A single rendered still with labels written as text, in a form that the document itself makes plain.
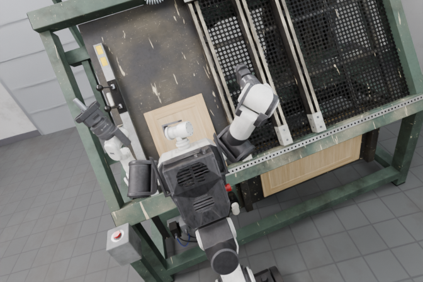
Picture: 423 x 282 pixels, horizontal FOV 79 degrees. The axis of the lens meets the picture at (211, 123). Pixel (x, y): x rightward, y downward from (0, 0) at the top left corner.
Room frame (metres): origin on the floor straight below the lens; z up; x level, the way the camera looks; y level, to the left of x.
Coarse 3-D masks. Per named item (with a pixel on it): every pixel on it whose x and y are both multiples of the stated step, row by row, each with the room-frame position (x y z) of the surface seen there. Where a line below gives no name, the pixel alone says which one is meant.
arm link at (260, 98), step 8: (256, 88) 0.78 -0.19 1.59; (264, 88) 0.78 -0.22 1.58; (248, 96) 0.76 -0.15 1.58; (256, 96) 0.75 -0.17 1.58; (264, 96) 0.75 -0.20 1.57; (272, 96) 0.75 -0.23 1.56; (248, 104) 0.76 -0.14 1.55; (256, 104) 0.74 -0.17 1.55; (264, 104) 0.73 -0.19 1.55; (272, 104) 0.72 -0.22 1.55; (264, 112) 0.72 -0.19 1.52
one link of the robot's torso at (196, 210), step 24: (192, 144) 0.91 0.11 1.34; (216, 144) 0.80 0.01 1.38; (168, 168) 0.71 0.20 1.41; (192, 168) 0.92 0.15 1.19; (216, 168) 0.69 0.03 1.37; (168, 192) 0.74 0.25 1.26; (192, 192) 0.66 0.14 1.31; (216, 192) 0.66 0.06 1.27; (192, 216) 0.64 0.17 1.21; (216, 216) 0.64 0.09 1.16
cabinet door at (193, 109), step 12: (192, 96) 1.40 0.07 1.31; (168, 108) 1.37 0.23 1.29; (180, 108) 1.37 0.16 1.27; (192, 108) 1.37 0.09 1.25; (204, 108) 1.36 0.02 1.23; (156, 120) 1.34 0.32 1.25; (168, 120) 1.34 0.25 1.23; (192, 120) 1.33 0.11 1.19; (204, 120) 1.32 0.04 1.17; (156, 132) 1.30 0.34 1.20; (204, 132) 1.29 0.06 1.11; (156, 144) 1.26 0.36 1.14; (168, 144) 1.26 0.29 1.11
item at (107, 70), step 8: (104, 48) 1.58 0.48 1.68; (104, 56) 1.53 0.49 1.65; (104, 72) 1.48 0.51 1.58; (112, 72) 1.48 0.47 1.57; (128, 112) 1.37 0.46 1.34; (128, 120) 1.33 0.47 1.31; (128, 128) 1.31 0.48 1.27; (128, 136) 1.28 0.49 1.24; (136, 136) 1.28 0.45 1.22; (136, 144) 1.25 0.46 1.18; (136, 152) 1.23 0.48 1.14; (144, 152) 1.25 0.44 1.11
